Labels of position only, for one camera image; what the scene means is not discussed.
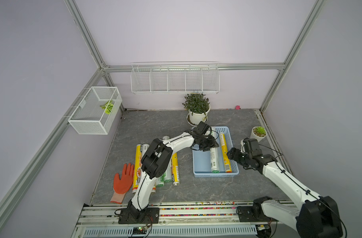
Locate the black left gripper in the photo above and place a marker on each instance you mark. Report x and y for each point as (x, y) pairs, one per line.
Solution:
(212, 144)

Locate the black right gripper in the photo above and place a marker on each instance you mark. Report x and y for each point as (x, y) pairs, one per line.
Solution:
(235, 152)

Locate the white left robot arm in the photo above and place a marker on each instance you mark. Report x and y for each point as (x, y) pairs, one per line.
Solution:
(158, 156)

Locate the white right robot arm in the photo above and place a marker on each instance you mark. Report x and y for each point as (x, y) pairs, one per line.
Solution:
(313, 216)

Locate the blue plastic basket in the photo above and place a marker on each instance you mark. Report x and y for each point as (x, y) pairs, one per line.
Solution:
(210, 164)

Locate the small potted succulent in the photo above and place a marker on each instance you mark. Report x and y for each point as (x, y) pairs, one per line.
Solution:
(258, 133)

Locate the large potted green plant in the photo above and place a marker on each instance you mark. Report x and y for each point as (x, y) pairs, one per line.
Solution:
(198, 107)

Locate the orange work glove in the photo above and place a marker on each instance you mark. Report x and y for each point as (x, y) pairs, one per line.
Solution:
(122, 183)

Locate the green leaf toy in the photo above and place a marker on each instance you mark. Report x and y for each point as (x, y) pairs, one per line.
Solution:
(108, 107)

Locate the white vent grille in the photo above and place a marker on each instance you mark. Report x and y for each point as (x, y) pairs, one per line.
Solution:
(172, 231)

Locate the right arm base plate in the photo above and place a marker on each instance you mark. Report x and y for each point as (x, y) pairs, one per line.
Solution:
(252, 214)

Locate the white wire wall shelf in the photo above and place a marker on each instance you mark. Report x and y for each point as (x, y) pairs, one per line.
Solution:
(175, 77)

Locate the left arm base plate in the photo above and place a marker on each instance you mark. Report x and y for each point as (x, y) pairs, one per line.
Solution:
(149, 215)

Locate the white mesh wall basket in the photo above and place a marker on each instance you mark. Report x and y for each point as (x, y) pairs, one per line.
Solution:
(89, 118)

